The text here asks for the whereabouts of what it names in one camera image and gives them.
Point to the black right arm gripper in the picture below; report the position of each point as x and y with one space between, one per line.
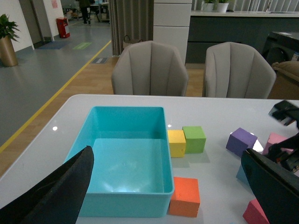
285 153

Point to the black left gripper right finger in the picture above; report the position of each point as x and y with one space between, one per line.
275 188

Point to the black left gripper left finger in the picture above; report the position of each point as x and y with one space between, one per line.
58 198

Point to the light blue foam block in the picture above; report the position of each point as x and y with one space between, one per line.
241 176

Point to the pink foam block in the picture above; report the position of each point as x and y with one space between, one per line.
275 138

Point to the red foam block front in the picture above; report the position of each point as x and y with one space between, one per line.
254 213

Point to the purple foam block rear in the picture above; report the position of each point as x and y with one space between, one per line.
240 140

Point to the teal plastic bin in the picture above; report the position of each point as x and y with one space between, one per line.
132 171

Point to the green foam block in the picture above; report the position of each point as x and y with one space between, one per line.
195 139

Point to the orange foam block left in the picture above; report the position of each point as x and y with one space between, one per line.
185 200

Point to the beige chair right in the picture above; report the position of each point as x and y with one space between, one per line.
235 70

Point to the beige chair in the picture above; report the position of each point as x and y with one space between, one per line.
150 68
235 70

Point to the black appliance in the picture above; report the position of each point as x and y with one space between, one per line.
281 47

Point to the yellow foam block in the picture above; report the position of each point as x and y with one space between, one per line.
177 143

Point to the dark grey counter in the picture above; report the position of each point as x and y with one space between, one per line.
208 29

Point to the potted plant gold pot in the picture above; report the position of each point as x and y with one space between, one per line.
7 34

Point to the white potted plant right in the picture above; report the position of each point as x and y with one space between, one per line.
222 6

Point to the white potted plant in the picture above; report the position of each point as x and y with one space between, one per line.
208 5
222 6

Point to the beige chair left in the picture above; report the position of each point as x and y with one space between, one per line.
150 68

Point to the white potted plant left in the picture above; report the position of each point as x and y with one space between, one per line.
208 5

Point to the white pillar cabinet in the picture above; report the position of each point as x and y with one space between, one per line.
171 23

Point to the red cabinet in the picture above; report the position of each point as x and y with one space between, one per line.
63 28

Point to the walking person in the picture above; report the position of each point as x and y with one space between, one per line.
84 5

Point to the grey curtain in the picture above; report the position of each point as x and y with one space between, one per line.
130 17

